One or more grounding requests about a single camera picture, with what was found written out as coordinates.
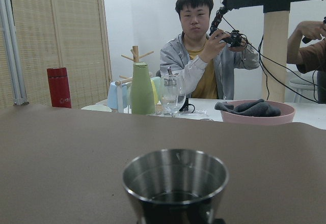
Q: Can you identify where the bamboo folding screen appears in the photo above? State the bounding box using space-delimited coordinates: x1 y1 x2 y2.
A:
12 0 112 108

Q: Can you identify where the person in brown shirt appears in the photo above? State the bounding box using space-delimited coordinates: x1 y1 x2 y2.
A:
287 21 325 103

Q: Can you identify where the person in grey jacket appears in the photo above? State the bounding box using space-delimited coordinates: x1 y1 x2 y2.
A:
160 0 259 100

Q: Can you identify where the light blue cup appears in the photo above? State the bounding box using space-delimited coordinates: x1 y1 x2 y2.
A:
107 82 131 109

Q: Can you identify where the wooden cup rack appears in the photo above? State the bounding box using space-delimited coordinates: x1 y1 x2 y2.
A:
115 46 154 86

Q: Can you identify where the grey cloth in bowl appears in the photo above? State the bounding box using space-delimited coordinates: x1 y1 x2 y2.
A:
214 99 281 117

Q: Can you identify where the pink bowl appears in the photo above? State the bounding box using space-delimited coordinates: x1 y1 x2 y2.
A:
215 99 295 125

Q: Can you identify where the wine glass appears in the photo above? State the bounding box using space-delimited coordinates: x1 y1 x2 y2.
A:
160 74 186 118

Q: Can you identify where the steel jigger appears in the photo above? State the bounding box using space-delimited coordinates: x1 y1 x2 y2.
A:
122 149 229 223

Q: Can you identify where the red thermos bottle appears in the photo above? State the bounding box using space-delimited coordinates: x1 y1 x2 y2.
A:
47 67 71 108

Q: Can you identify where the green cup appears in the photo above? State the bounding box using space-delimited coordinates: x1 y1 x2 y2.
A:
130 62 155 115

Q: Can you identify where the aluminium frame post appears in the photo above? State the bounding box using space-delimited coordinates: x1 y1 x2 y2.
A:
1 0 29 105

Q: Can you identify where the yellow cup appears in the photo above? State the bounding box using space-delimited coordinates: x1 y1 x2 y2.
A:
151 76 160 105

